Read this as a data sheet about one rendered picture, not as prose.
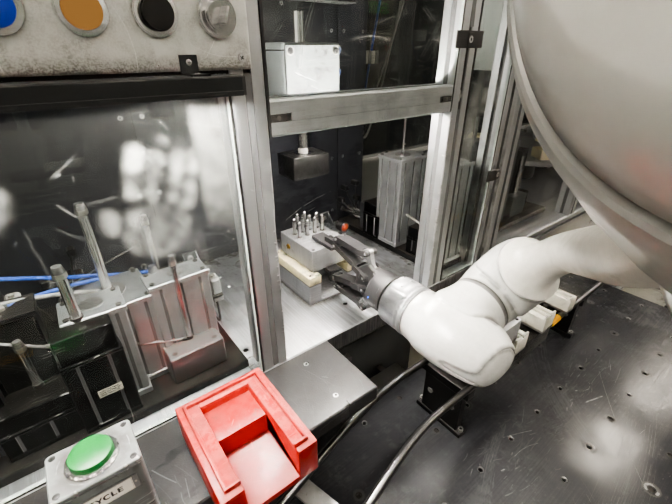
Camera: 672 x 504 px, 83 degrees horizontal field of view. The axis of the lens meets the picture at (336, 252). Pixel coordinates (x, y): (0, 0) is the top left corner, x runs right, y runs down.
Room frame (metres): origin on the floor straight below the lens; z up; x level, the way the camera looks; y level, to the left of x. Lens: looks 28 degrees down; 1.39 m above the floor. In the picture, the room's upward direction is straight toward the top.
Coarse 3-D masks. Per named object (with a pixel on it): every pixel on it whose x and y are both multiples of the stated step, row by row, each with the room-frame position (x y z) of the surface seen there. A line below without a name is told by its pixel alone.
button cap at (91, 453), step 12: (84, 444) 0.25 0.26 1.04; (96, 444) 0.25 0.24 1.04; (108, 444) 0.25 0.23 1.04; (72, 456) 0.23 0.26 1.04; (84, 456) 0.23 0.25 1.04; (96, 456) 0.23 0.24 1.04; (108, 456) 0.24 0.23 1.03; (72, 468) 0.22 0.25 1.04; (84, 468) 0.22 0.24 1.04; (96, 468) 0.23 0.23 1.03
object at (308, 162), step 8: (304, 136) 0.77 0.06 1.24; (304, 144) 0.77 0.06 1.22; (280, 152) 0.78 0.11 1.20; (288, 152) 0.78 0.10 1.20; (296, 152) 0.78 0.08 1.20; (304, 152) 0.77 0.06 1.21; (312, 152) 0.78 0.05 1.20; (320, 152) 0.78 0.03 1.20; (328, 152) 0.78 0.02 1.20; (280, 160) 0.77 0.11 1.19; (288, 160) 0.74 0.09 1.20; (296, 160) 0.73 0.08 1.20; (304, 160) 0.74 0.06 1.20; (312, 160) 0.75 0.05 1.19; (320, 160) 0.77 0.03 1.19; (328, 160) 0.78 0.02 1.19; (280, 168) 0.77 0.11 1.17; (288, 168) 0.74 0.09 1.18; (296, 168) 0.73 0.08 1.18; (304, 168) 0.74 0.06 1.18; (312, 168) 0.75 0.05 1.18; (320, 168) 0.77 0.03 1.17; (328, 168) 0.78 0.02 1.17; (288, 176) 0.74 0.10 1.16; (296, 176) 0.73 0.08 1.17; (304, 176) 0.74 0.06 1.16; (312, 176) 0.75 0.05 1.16
